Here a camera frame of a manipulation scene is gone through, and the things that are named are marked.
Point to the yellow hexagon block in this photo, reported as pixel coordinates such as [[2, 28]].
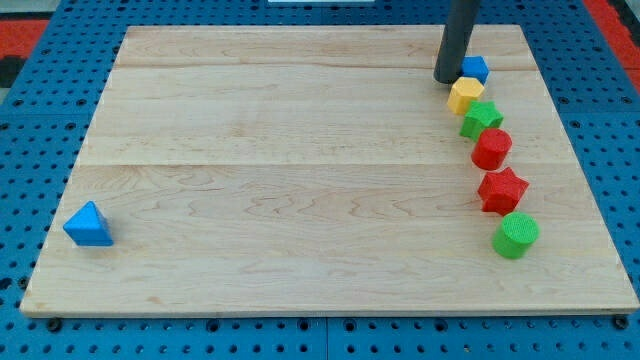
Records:
[[463, 91]]

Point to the green star block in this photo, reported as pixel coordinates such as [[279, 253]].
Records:
[[479, 117]]

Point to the red star block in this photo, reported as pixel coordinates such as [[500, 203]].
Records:
[[501, 191]]

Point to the green cylinder block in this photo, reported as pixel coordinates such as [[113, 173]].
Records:
[[515, 235]]

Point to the blue cube block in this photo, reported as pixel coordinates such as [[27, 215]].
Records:
[[475, 67]]

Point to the red cylinder block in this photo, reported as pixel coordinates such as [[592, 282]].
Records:
[[491, 149]]

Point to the blue triangle block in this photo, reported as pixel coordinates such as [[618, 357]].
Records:
[[88, 227]]

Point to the light wooden board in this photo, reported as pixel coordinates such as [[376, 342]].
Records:
[[272, 171]]

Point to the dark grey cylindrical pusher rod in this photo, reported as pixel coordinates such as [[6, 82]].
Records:
[[455, 40]]

